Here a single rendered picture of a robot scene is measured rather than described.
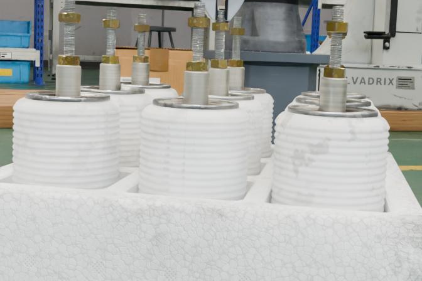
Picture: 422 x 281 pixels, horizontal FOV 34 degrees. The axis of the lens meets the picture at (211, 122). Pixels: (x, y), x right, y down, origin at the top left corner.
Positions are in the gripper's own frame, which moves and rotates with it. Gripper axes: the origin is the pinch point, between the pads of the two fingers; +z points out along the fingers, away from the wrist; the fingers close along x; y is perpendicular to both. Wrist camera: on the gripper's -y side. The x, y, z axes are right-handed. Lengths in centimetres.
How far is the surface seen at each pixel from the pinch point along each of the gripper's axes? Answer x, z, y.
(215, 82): -0.4, 7.7, 1.6
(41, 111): -16.6, 10.1, 12.7
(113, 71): -10.8, 7.0, -1.9
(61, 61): -15.3, 5.9, 9.0
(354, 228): 7.6, 17.3, 23.3
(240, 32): 3.9, 2.1, -9.9
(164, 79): 1, 12, -105
